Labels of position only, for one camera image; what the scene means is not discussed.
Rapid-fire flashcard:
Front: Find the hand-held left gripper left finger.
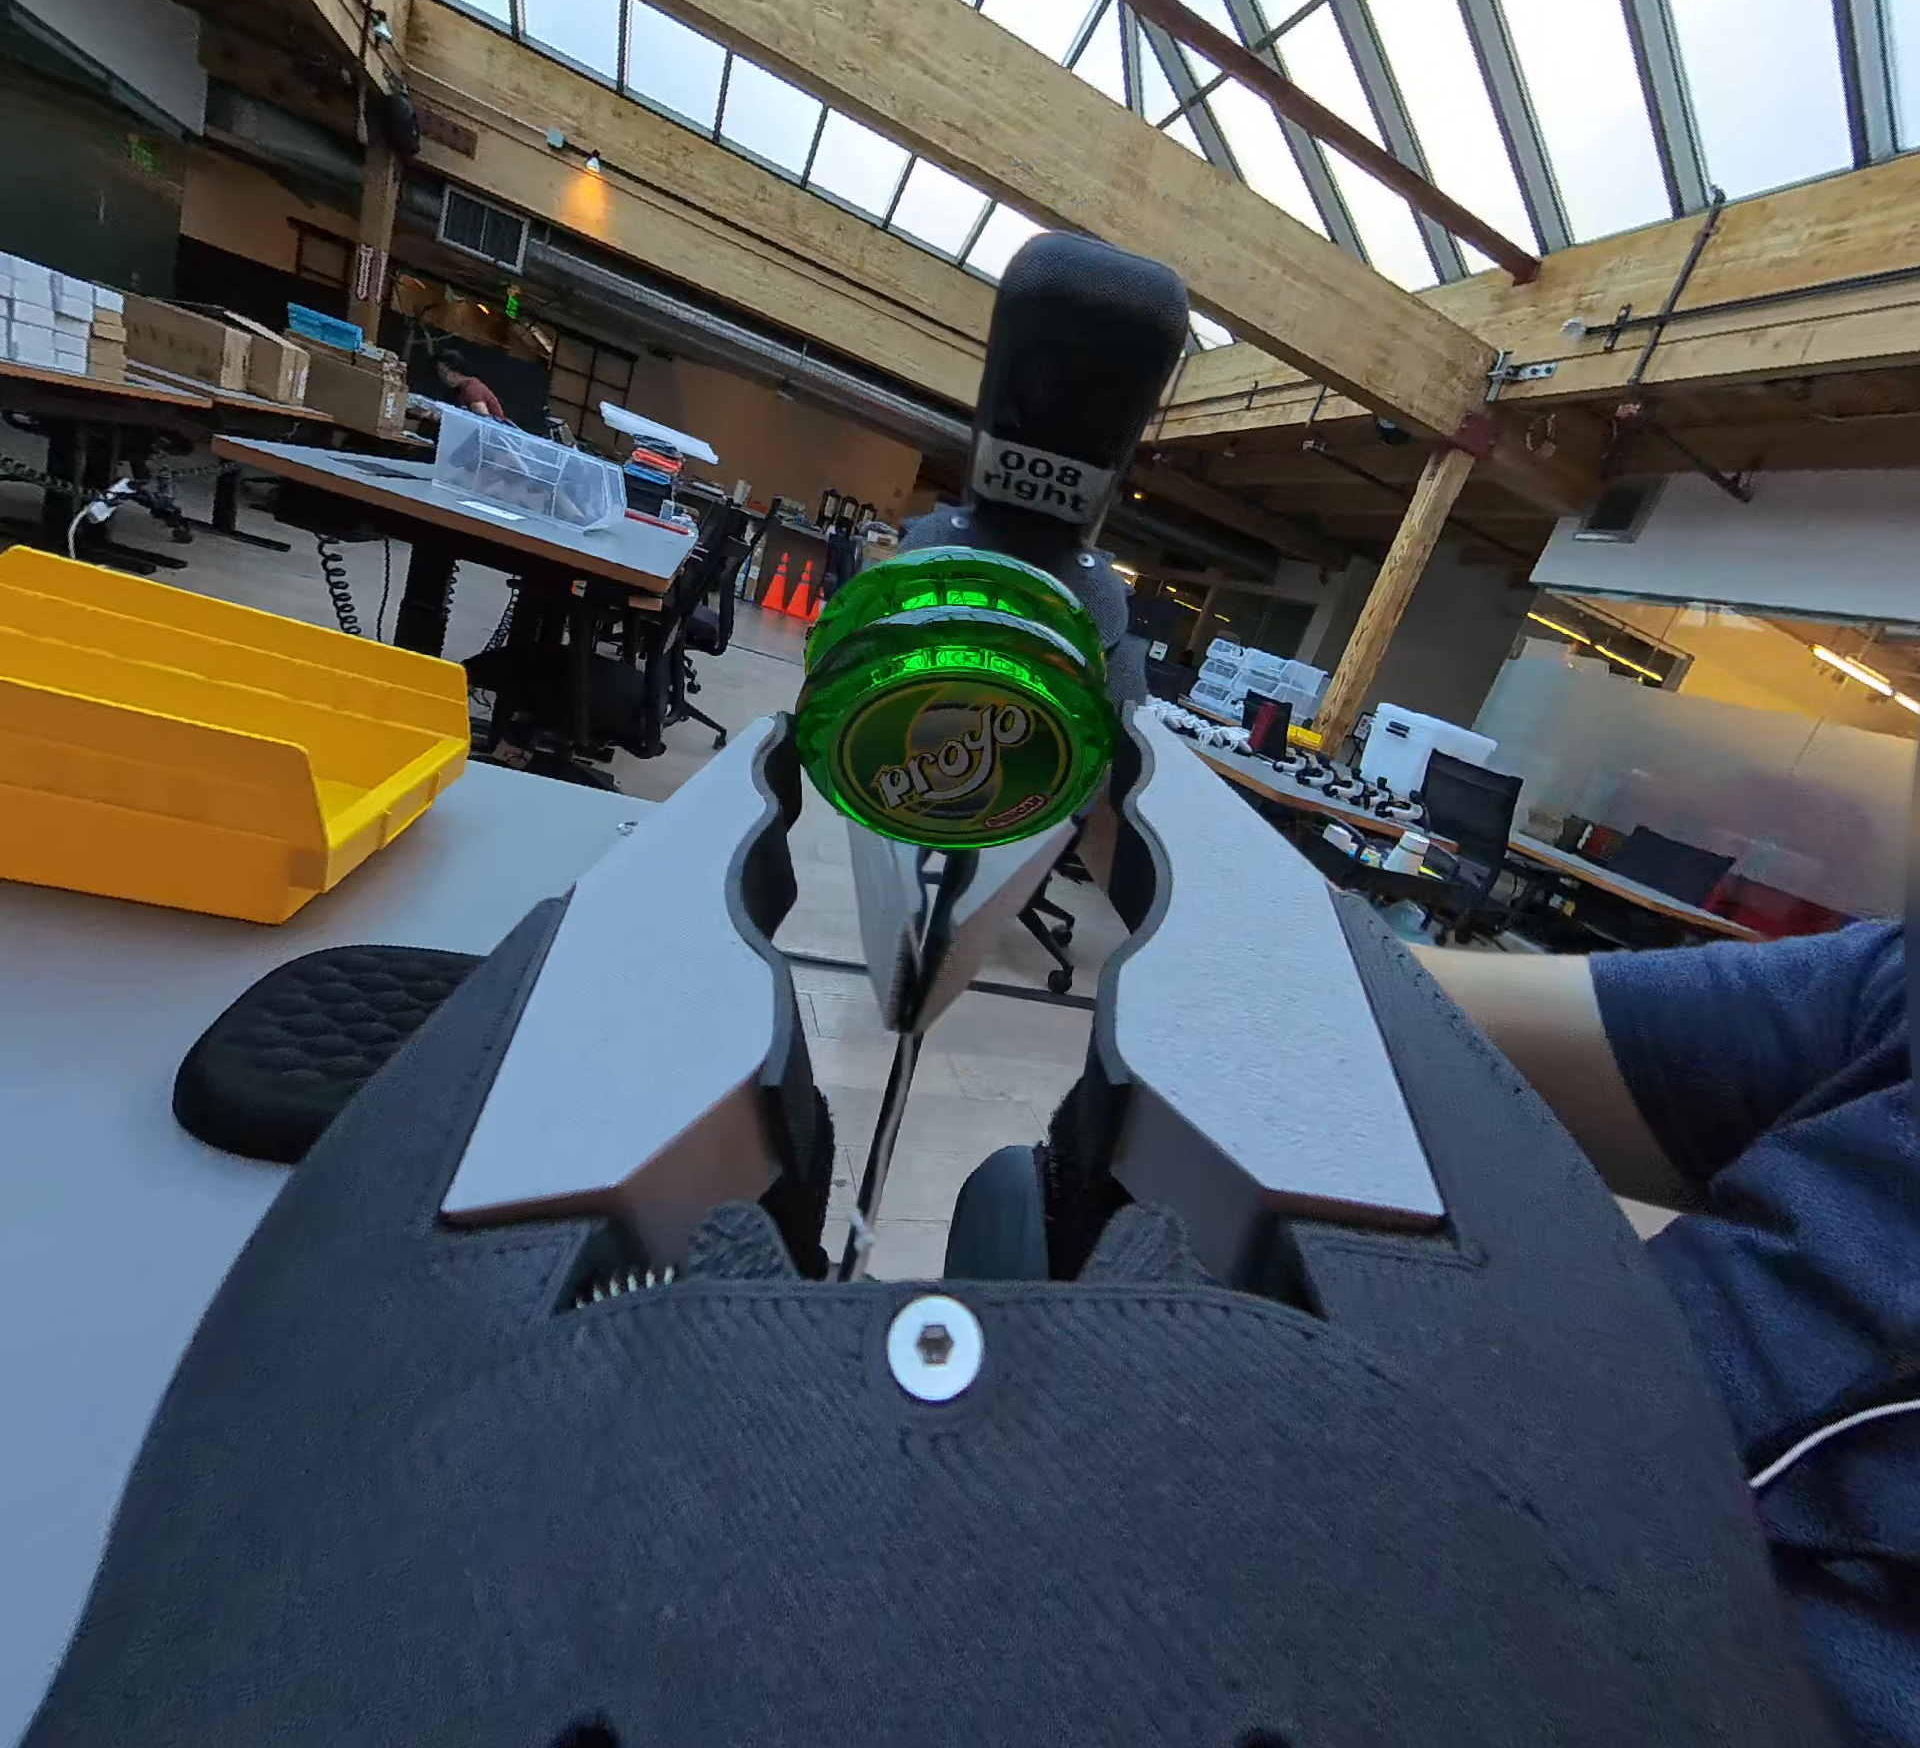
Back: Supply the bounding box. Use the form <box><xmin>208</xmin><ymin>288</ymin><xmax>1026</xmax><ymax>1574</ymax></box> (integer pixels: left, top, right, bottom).
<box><xmin>440</xmin><ymin>714</ymin><xmax>835</xmax><ymax>1273</ymax></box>

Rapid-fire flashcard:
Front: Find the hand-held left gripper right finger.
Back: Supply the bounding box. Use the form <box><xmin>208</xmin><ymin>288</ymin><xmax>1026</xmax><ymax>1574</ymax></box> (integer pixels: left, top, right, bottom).
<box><xmin>1050</xmin><ymin>704</ymin><xmax>1449</xmax><ymax>1282</ymax></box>

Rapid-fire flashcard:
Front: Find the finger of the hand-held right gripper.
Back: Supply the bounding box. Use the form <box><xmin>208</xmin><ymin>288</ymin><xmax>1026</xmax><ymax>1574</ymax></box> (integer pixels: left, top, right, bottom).
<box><xmin>846</xmin><ymin>818</ymin><xmax>929</xmax><ymax>1033</ymax></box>
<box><xmin>919</xmin><ymin>845</ymin><xmax>1086</xmax><ymax>1033</ymax></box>

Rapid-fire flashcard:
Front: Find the green transparent yoyo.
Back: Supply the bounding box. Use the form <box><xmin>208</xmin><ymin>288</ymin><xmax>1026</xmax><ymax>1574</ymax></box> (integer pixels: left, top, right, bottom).
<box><xmin>796</xmin><ymin>545</ymin><xmax>1124</xmax><ymax>855</ymax></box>

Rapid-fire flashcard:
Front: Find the white yoyo string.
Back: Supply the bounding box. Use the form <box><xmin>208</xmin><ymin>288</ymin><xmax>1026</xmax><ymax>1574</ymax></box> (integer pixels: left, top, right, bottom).
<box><xmin>840</xmin><ymin>878</ymin><xmax>940</xmax><ymax>1282</ymax></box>

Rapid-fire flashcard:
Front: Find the person's right forearm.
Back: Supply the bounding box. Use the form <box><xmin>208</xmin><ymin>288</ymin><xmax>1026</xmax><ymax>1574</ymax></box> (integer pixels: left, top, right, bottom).
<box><xmin>1407</xmin><ymin>945</ymin><xmax>1713</xmax><ymax>1213</ymax></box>

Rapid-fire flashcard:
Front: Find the black office chair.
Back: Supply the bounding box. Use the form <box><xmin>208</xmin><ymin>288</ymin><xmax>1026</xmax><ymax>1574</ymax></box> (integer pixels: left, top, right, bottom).
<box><xmin>1410</xmin><ymin>749</ymin><xmax>1528</xmax><ymax>943</ymax></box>
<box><xmin>465</xmin><ymin>503</ymin><xmax>755</xmax><ymax>794</ymax></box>

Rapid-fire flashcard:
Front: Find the white storage box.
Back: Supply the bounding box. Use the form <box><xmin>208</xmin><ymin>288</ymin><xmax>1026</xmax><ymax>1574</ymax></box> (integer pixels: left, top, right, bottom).
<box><xmin>1359</xmin><ymin>703</ymin><xmax>1499</xmax><ymax>808</ymax></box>

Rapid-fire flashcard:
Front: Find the black padded wrist rest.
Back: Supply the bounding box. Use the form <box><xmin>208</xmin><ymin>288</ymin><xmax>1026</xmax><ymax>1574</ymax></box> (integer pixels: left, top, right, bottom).
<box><xmin>172</xmin><ymin>945</ymin><xmax>486</xmax><ymax>1166</ymax></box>

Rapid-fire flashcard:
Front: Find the long work table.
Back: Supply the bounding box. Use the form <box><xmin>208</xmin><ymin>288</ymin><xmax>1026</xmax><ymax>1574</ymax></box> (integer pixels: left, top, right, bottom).
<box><xmin>1163</xmin><ymin>704</ymin><xmax>1774</xmax><ymax>952</ymax></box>

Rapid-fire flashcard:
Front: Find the yellow plastic bin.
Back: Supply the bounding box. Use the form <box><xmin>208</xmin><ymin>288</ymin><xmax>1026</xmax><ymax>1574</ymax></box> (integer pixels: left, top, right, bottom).
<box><xmin>0</xmin><ymin>545</ymin><xmax>474</xmax><ymax>928</ymax></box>

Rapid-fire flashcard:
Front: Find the grey desk with black legs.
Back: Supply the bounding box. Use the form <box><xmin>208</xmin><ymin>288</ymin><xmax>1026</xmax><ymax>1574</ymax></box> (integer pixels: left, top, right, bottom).
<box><xmin>210</xmin><ymin>434</ymin><xmax>701</xmax><ymax>730</ymax></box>

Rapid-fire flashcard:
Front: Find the clear plastic container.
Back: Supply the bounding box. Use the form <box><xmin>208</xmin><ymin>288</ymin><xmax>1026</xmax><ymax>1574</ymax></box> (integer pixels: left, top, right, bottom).
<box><xmin>432</xmin><ymin>404</ymin><xmax>632</xmax><ymax>535</ymax></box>

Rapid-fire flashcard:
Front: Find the cardboard box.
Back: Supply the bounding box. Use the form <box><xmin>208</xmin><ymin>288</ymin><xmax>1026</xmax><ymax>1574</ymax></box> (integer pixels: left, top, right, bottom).
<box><xmin>305</xmin><ymin>345</ymin><xmax>412</xmax><ymax>440</ymax></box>
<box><xmin>125</xmin><ymin>296</ymin><xmax>312</xmax><ymax>404</ymax></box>

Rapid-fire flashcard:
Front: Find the stack of white boxes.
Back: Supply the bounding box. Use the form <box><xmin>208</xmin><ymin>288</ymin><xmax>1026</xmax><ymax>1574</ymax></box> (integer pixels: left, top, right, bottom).
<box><xmin>0</xmin><ymin>251</ymin><xmax>131</xmax><ymax>382</ymax></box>

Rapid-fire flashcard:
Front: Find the wooden post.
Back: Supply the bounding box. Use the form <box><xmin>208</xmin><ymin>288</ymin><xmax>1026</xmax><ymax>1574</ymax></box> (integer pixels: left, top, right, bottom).
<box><xmin>1318</xmin><ymin>444</ymin><xmax>1483</xmax><ymax>749</ymax></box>

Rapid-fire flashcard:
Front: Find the thin white cable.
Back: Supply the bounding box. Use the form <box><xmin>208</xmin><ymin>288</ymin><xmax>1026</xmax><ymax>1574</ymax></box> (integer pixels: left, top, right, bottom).
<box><xmin>1747</xmin><ymin>1395</ymin><xmax>1920</xmax><ymax>1492</ymax></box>

